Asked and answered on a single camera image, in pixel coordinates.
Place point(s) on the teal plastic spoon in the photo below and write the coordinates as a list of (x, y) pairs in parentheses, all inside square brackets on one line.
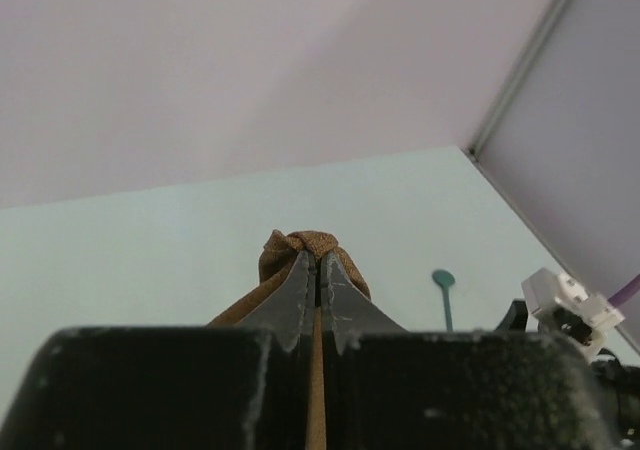
[(445, 281)]

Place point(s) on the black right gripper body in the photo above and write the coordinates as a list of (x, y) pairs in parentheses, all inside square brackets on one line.
[(619, 383)]

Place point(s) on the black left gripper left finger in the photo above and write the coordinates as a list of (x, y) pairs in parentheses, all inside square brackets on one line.
[(284, 312)]

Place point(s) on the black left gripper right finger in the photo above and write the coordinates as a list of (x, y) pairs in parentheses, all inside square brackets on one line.
[(347, 314)]

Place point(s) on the brown cloth napkin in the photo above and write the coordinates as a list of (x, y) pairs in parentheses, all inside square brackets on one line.
[(290, 268)]

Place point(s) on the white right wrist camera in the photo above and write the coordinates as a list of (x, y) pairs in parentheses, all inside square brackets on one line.
[(560, 304)]

